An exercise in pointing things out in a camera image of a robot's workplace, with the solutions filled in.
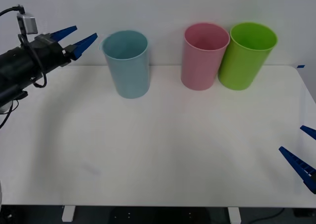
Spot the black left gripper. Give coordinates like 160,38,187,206
26,25,98,73

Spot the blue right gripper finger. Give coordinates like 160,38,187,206
278,146,316,194
300,125,316,140

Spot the pale blue plastic bin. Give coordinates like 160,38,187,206
99,30,151,100

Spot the white table leg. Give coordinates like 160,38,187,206
61,205,76,222
227,207,242,224

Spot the green plastic bin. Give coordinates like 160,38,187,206
217,22,278,91

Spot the pink plastic bin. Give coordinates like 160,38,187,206
180,22,231,91

